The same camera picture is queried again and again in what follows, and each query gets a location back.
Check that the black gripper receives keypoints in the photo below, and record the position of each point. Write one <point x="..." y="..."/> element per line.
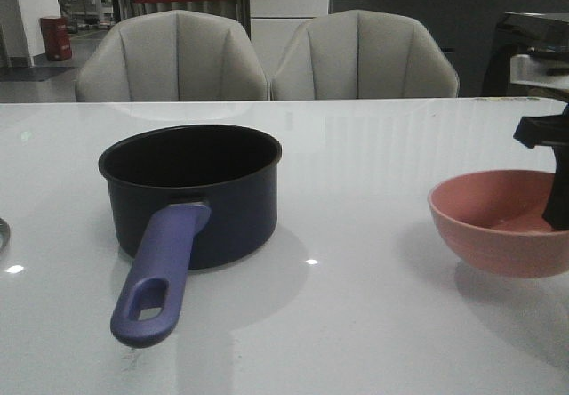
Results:
<point x="552" y="131"/>

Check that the pink bowl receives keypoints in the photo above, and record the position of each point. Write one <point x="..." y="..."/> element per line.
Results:
<point x="493" y="221"/>

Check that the glass lid with blue knob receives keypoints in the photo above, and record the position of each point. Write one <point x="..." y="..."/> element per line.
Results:
<point x="5" y="234"/>

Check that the grey counter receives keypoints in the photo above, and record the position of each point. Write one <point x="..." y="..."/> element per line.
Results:
<point x="463" y="29"/>

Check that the right beige chair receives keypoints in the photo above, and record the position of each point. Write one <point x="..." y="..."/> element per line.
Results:
<point x="361" y="54"/>

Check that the beige chair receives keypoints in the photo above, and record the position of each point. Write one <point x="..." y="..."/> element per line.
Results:
<point x="361" y="54"/>
<point x="173" y="56"/>

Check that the white cabinet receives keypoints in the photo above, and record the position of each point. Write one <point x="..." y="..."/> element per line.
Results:
<point x="273" y="22"/>

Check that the dark blue saucepan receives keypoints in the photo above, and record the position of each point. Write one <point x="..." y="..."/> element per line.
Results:
<point x="184" y="198"/>

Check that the left beige chair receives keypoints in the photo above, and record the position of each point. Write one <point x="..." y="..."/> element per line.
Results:
<point x="173" y="56"/>

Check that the red bin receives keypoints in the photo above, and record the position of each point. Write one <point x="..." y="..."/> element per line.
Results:
<point x="56" y="40"/>

